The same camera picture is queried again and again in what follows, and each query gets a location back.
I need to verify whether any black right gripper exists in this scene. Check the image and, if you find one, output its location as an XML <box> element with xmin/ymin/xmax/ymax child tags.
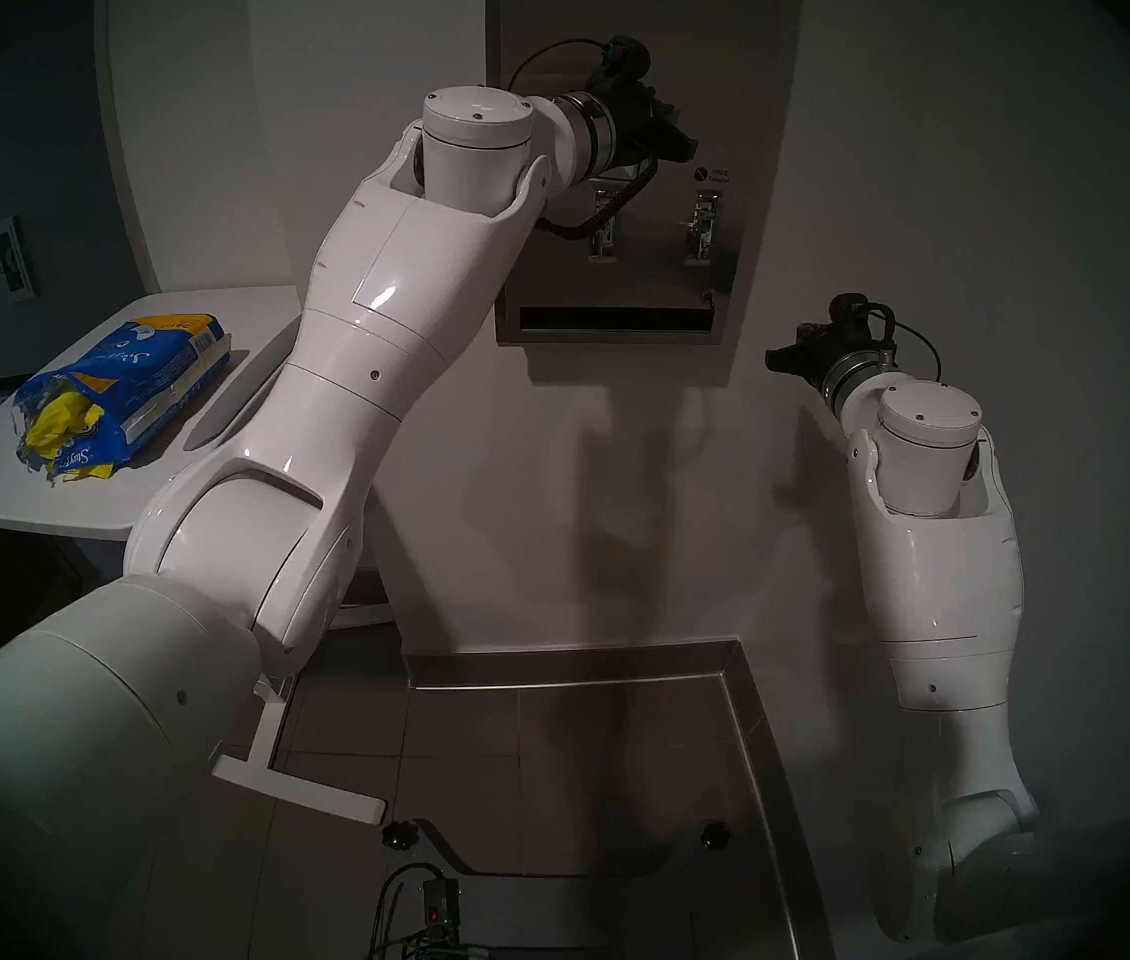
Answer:
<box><xmin>764</xmin><ymin>323</ymin><xmax>901</xmax><ymax>395</ymax></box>

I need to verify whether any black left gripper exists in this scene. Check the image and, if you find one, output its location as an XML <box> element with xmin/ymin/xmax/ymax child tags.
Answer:
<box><xmin>600</xmin><ymin>80</ymin><xmax>701</xmax><ymax>169</ymax></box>

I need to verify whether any stainless steel dispenser door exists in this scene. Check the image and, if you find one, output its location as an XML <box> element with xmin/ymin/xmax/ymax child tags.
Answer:
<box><xmin>485</xmin><ymin>0</ymin><xmax>788</xmax><ymax>347</ymax></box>

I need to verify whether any grey robot base platform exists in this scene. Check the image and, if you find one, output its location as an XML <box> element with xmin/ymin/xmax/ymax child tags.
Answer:
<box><xmin>383</xmin><ymin>816</ymin><xmax>801</xmax><ymax>960</ymax></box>

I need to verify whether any chrome dispensing lever mechanism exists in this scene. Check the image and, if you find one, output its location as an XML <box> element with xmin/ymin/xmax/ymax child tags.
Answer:
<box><xmin>683</xmin><ymin>190</ymin><xmax>722</xmax><ymax>266</ymax></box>
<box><xmin>589</xmin><ymin>183</ymin><xmax>622</xmax><ymax>262</ymax></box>

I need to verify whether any blue pad package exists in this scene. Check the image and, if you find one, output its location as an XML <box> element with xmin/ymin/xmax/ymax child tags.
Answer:
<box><xmin>13</xmin><ymin>313</ymin><xmax>234</xmax><ymax>484</ymax></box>

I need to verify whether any black power box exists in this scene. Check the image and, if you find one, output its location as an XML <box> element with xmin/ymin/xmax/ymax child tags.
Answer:
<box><xmin>422</xmin><ymin>875</ymin><xmax>462</xmax><ymax>935</ymax></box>

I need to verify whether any thin black right camera cable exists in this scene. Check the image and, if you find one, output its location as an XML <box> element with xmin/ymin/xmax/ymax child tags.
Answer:
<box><xmin>865</xmin><ymin>306</ymin><xmax>941</xmax><ymax>384</ymax></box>

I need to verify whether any thin black camera cable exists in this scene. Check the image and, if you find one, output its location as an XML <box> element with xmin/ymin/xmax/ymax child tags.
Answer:
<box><xmin>865</xmin><ymin>306</ymin><xmax>941</xmax><ymax>384</ymax></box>
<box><xmin>508</xmin><ymin>36</ymin><xmax>611</xmax><ymax>94</ymax></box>

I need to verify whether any thick black coiled cable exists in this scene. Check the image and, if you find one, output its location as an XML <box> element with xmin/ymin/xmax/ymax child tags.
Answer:
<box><xmin>537</xmin><ymin>158</ymin><xmax>661</xmax><ymax>241</ymax></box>

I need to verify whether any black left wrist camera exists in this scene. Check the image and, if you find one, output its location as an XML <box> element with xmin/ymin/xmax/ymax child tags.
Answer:
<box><xmin>601</xmin><ymin>36</ymin><xmax>651</xmax><ymax>84</ymax></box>

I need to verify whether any thin black left camera cable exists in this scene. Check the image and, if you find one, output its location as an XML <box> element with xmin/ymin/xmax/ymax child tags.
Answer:
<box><xmin>508</xmin><ymin>36</ymin><xmax>611</xmax><ymax>94</ymax></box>

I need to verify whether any wall fire extinguisher cabinet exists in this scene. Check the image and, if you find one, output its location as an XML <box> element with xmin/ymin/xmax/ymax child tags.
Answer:
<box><xmin>0</xmin><ymin>215</ymin><xmax>38</xmax><ymax>302</ymax></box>

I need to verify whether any black base cable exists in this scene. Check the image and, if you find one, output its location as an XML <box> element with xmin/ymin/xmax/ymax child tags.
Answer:
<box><xmin>370</xmin><ymin>861</ymin><xmax>446</xmax><ymax>960</ymax></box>

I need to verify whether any green cable bundle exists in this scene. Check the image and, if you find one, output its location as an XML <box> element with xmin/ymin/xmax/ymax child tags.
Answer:
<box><xmin>365</xmin><ymin>926</ymin><xmax>501</xmax><ymax>960</ymax></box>

